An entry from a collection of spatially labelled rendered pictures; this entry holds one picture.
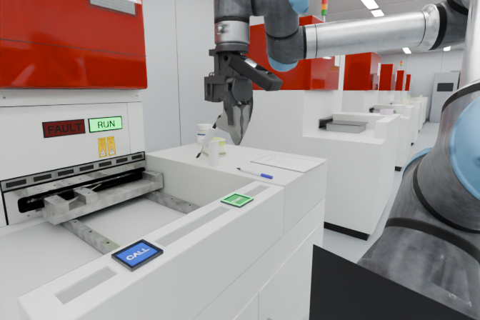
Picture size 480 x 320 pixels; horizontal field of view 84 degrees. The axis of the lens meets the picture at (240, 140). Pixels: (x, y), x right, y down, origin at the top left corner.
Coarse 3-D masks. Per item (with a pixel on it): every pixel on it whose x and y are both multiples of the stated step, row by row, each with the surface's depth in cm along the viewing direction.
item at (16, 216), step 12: (108, 168) 96; (120, 168) 99; (132, 168) 103; (144, 168) 108; (60, 180) 83; (72, 180) 86; (84, 180) 89; (132, 180) 104; (12, 192) 74; (24, 192) 76; (36, 192) 78; (12, 204) 74; (12, 216) 74; (24, 216) 77; (36, 216) 79
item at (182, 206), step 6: (150, 192) 97; (156, 192) 97; (150, 198) 98; (156, 198) 95; (162, 198) 93; (168, 198) 92; (174, 198) 92; (162, 204) 94; (168, 204) 92; (174, 204) 90; (180, 204) 88; (186, 204) 87; (192, 204) 87; (180, 210) 88; (186, 210) 86; (192, 210) 85
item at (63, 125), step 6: (48, 126) 80; (54, 126) 81; (60, 126) 82; (66, 126) 84; (72, 126) 85; (78, 126) 86; (48, 132) 80; (54, 132) 81; (60, 132) 82; (66, 132) 84; (72, 132) 85; (78, 132) 87
